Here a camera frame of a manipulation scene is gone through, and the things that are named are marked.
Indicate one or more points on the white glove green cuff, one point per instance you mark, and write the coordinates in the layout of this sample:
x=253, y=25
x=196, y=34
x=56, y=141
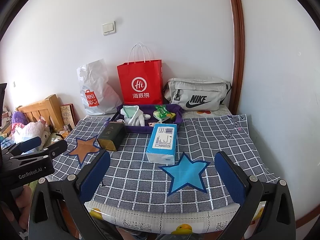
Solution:
x=128, y=111

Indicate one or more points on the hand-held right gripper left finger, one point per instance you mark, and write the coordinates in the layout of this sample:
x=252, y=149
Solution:
x=96, y=175

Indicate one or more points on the wooden headboard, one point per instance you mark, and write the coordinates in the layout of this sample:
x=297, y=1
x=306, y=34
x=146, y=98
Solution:
x=37, y=110

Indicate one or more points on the purple fabric tray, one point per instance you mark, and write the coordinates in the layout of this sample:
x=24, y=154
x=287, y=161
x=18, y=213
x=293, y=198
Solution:
x=140, y=129

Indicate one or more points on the person's left hand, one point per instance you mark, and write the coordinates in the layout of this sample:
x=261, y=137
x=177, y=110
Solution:
x=23, y=205

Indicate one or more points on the brown wooden door frame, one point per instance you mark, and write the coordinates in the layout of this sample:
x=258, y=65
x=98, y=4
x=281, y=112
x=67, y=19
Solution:
x=237, y=42

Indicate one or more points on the green snack sachet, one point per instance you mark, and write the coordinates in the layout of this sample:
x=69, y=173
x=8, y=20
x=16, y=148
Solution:
x=161, y=109

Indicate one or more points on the grey checked cloth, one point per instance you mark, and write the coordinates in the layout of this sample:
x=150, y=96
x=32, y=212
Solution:
x=220, y=140

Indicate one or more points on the dark tea tin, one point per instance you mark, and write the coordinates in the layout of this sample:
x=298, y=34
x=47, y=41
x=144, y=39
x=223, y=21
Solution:
x=111, y=135

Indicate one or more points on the white light switch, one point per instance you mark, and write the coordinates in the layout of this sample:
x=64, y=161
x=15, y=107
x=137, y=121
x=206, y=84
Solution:
x=109, y=28

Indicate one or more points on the blue star patch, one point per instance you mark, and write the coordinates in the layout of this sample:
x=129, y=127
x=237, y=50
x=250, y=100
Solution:
x=186, y=172

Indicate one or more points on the brown star patch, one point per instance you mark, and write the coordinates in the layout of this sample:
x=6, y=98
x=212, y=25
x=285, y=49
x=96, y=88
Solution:
x=83, y=148

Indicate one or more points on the white plastic shopping bag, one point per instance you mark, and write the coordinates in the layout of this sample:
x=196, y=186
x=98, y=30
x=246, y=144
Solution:
x=96, y=92

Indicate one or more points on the pastel printed quilt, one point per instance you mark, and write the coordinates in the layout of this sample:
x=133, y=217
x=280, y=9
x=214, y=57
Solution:
x=27, y=132

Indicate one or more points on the amber glass cup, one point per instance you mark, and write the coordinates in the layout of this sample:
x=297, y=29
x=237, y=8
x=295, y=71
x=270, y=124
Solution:
x=64, y=131

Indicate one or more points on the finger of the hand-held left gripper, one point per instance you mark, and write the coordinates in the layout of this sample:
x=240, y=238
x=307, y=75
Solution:
x=45, y=150
x=27, y=143

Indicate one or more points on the blue tissue pack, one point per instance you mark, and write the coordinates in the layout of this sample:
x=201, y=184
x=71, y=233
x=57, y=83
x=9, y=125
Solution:
x=162, y=140

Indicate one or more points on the grey waist bag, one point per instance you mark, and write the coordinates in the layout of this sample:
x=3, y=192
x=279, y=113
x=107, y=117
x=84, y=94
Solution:
x=197, y=95

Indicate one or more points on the duck print tablecloth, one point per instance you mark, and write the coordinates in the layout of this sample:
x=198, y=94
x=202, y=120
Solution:
x=150, y=217

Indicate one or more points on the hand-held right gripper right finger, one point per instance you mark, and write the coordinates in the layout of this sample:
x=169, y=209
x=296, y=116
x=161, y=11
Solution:
x=228, y=175

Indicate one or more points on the purple plush toy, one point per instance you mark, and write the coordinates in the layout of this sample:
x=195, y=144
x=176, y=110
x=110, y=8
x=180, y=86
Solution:
x=18, y=117

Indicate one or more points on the red paper bag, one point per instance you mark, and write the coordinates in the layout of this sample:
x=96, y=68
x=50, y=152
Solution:
x=140, y=82

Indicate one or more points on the green tissue packet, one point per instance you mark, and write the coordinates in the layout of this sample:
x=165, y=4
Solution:
x=162, y=117

